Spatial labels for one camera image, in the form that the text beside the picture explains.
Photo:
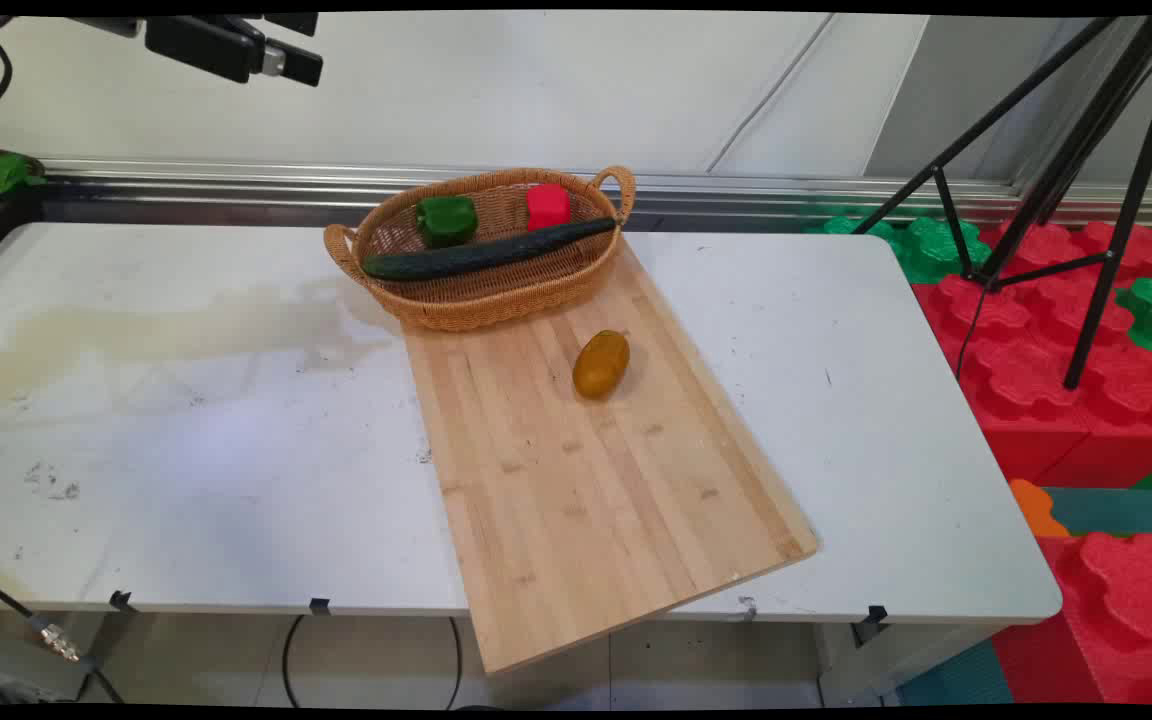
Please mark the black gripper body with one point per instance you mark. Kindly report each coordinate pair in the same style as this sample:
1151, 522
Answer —
201, 42

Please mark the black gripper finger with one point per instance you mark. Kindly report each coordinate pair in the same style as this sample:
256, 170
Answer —
294, 22
294, 64

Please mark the green bell pepper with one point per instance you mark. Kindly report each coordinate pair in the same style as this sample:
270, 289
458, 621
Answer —
446, 220

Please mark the green toy vegetable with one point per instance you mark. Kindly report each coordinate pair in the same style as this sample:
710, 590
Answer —
11, 173

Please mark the dark green cucumber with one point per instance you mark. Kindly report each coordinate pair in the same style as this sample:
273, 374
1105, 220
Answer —
476, 256

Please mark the red bell pepper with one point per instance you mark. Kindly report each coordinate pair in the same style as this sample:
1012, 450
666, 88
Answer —
547, 207

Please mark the bamboo cutting board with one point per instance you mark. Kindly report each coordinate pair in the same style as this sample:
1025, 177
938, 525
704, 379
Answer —
586, 480

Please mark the black table clip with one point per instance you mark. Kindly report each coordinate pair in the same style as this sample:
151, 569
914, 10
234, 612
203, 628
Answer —
871, 622
121, 601
320, 606

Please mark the black tripod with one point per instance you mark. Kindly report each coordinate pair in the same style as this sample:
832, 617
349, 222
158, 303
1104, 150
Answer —
1086, 150

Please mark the large red foam block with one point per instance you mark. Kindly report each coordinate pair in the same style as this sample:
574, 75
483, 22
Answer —
1036, 400

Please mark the orange foam piece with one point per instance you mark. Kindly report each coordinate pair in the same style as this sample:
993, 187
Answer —
1036, 510

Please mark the teal foam mat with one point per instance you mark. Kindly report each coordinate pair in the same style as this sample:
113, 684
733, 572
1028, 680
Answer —
1121, 508

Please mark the aluminium rail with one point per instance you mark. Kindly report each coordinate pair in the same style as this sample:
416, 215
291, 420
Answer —
736, 190

